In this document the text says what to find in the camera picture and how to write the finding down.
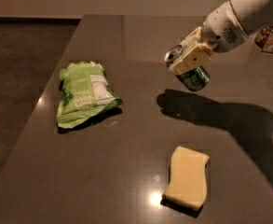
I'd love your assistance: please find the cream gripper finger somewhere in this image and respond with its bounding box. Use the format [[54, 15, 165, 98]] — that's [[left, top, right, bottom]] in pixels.
[[168, 27, 212, 76]]

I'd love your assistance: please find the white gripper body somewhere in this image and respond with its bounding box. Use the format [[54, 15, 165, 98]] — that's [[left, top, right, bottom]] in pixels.
[[201, 2, 249, 52]]

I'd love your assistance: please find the green soda can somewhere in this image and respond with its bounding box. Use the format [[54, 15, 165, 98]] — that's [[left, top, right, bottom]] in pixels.
[[164, 45, 211, 91]]

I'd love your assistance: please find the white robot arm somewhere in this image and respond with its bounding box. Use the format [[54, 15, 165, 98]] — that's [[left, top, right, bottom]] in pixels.
[[165, 0, 273, 76]]

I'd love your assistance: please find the orange snack package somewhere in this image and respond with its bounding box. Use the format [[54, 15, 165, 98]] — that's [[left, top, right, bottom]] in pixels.
[[254, 26, 273, 54]]

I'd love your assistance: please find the green snack bag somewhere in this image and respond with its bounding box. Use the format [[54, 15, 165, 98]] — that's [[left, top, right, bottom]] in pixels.
[[57, 62, 122, 129]]

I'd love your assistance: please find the yellow sponge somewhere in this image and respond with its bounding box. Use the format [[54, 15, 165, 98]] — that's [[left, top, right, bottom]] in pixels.
[[162, 147, 210, 211]]

